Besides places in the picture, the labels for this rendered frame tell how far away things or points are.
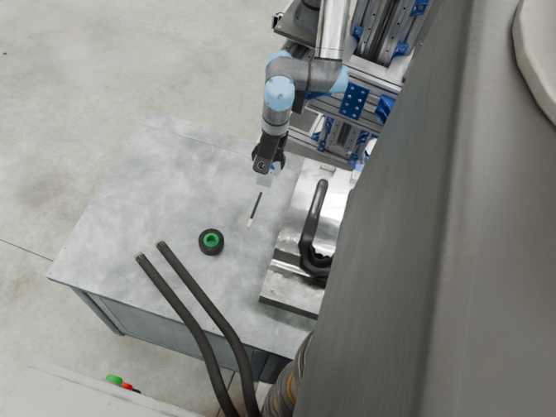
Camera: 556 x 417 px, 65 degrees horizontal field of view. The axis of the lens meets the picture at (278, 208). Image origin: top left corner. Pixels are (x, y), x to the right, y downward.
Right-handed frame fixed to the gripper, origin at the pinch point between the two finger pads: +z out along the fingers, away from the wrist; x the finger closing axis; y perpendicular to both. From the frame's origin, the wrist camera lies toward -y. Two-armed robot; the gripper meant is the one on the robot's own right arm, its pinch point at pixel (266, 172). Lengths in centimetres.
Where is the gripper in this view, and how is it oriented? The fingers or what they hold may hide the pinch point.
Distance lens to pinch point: 137.0
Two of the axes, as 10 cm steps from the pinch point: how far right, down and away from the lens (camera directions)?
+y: 2.9, -8.2, 4.9
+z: -1.0, 4.8, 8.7
